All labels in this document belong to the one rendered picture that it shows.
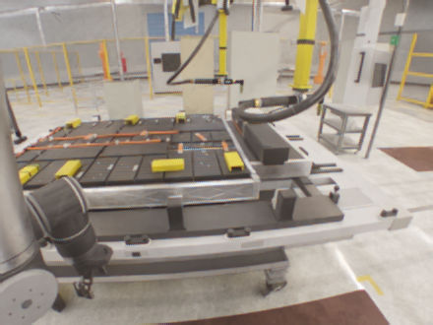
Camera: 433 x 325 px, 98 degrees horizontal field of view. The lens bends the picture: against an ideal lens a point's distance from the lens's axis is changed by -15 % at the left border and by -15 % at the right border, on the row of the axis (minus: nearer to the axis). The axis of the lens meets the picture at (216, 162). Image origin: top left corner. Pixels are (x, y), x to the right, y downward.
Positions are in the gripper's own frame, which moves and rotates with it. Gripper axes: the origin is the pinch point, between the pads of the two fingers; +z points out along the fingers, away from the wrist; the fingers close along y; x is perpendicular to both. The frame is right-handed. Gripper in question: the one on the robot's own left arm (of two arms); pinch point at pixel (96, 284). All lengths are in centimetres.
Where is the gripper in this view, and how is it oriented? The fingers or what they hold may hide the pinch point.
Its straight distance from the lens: 86.5
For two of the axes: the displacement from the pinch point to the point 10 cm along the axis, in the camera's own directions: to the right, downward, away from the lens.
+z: 0.0, 8.9, 4.5
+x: 10.0, 0.1, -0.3
